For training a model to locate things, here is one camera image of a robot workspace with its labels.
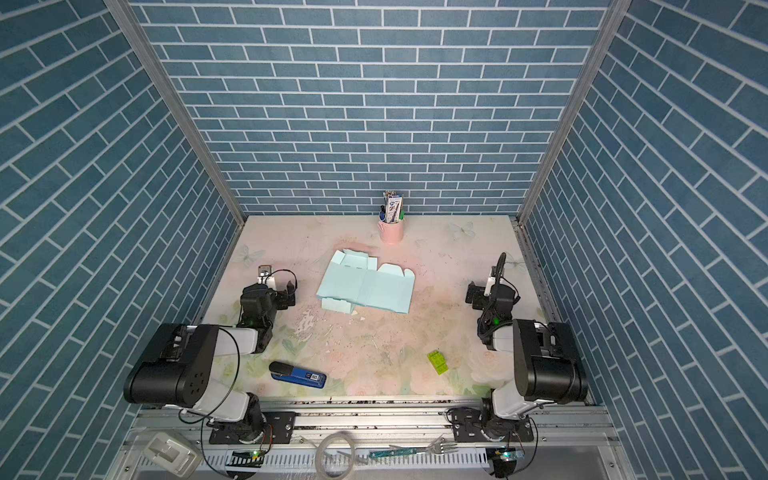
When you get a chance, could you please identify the light blue paper box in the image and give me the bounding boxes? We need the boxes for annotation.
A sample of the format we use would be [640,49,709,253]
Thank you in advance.
[316,249,415,314]

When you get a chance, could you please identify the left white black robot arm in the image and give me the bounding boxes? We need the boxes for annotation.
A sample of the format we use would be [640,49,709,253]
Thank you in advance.
[123,279,297,446]

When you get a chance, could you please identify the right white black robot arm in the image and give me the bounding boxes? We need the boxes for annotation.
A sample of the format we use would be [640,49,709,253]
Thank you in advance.
[465,282,588,441]

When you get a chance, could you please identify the blue black stapler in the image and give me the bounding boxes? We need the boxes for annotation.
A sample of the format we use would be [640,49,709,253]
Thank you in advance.
[269,361,327,389]

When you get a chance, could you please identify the green plastic block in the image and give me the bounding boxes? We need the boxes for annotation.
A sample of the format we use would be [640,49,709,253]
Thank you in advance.
[427,350,449,375]

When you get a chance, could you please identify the pink pen holder cup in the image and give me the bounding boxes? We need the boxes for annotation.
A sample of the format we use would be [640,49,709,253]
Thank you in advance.
[378,221,404,245]

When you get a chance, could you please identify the metal fork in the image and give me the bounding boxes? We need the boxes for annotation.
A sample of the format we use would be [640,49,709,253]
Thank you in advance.
[390,437,459,456]

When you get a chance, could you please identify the white plastic holder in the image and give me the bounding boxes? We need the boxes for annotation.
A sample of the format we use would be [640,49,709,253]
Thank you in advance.
[143,432,203,479]

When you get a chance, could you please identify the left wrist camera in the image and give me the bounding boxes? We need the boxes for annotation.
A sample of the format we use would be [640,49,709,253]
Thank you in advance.
[257,265,276,289]

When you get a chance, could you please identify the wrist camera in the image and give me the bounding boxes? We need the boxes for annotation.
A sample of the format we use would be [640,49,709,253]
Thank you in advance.
[484,252,507,296]
[257,265,276,289]

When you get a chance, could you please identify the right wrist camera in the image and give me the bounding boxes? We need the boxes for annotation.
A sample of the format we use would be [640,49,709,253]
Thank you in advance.
[484,252,507,296]

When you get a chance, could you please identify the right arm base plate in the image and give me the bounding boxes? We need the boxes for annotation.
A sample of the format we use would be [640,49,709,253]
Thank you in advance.
[444,407,535,443]

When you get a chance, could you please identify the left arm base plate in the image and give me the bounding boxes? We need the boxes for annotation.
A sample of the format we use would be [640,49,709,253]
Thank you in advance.
[209,411,297,445]

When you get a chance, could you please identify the aluminium frame rail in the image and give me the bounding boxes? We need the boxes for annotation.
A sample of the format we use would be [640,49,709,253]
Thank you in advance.
[108,397,633,479]

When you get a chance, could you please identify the coiled white cable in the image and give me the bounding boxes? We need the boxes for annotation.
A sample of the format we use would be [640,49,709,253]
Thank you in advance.
[314,430,360,480]

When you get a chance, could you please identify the green handled tool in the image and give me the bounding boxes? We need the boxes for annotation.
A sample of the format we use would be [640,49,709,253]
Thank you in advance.
[369,447,420,460]

